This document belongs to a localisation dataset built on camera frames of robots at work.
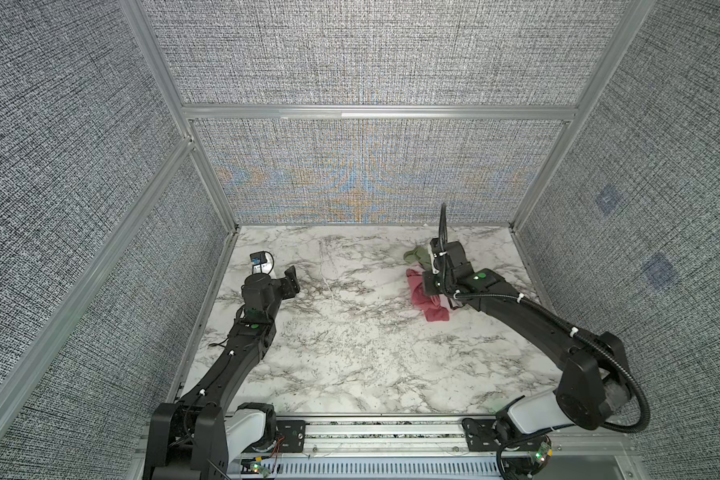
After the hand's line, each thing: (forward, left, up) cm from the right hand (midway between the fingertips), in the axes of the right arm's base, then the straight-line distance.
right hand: (430, 274), depth 87 cm
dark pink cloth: (-6, 0, -7) cm, 9 cm away
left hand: (-1, +42, +4) cm, 42 cm away
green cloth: (+9, +1, -2) cm, 9 cm away
